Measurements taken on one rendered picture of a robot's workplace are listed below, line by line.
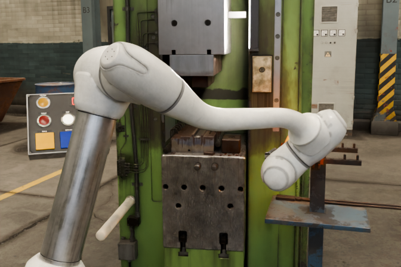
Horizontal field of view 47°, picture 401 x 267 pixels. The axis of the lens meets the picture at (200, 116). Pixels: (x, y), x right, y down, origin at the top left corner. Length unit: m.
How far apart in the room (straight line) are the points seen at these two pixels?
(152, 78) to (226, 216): 1.23
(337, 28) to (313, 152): 5.96
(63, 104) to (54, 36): 7.59
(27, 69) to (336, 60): 6.16
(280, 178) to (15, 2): 9.25
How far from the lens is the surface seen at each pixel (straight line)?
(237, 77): 2.53
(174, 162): 2.09
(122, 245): 2.46
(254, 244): 2.40
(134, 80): 1.00
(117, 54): 0.99
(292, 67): 2.20
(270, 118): 1.22
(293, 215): 1.93
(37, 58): 9.94
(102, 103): 1.13
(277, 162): 1.32
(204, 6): 2.07
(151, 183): 2.36
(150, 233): 2.45
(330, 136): 1.32
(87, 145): 1.15
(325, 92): 7.27
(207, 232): 2.17
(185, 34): 2.07
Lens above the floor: 1.41
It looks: 9 degrees down
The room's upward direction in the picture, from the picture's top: straight up
